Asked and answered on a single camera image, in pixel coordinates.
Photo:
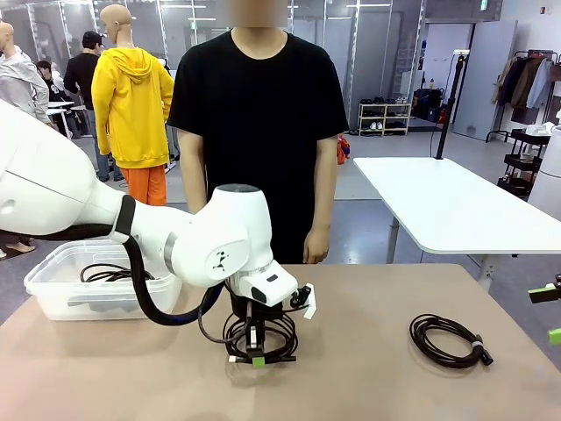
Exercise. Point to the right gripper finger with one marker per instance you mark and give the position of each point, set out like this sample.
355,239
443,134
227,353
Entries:
556,335
545,294

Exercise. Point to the mannequin in dark skirt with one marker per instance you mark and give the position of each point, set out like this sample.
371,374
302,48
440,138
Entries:
17,247

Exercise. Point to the person's left forearm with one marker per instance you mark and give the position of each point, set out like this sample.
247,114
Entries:
324,188

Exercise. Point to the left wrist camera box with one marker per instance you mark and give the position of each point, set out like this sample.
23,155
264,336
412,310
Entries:
310,302

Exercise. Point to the person's right forearm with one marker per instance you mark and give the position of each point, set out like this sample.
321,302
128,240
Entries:
193,175

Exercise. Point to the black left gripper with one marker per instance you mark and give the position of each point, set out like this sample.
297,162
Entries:
258,316

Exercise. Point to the black bags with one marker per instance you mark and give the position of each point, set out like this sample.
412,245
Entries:
427,105

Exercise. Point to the clothes rack with coats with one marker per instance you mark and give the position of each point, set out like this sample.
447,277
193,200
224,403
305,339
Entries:
521,83

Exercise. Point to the man in black clothes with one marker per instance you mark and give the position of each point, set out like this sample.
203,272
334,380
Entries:
81,74

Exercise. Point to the black pole camera stand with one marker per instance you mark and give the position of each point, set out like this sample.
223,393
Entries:
451,101

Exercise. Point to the orange object behind person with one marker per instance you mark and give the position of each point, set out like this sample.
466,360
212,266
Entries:
343,151

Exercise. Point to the seated person in dark jacket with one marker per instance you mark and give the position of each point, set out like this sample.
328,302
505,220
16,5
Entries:
54,87

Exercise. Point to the clear plastic storage box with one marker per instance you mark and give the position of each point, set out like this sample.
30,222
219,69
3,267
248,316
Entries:
52,285

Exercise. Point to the wooden shoe rack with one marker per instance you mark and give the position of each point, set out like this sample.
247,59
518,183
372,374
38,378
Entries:
385,114

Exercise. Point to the mannequin in yellow hoodie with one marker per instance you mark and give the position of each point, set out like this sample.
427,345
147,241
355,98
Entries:
131,109

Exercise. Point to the large white table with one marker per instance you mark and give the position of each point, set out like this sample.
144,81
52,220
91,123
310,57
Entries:
438,197

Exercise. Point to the person in black T-shirt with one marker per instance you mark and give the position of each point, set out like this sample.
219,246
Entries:
263,109

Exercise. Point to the person's left hand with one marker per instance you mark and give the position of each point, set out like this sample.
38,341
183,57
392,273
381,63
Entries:
316,245

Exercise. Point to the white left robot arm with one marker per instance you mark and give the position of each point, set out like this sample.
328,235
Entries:
57,184

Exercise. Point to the black utility cart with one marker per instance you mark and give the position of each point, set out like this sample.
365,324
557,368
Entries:
521,162

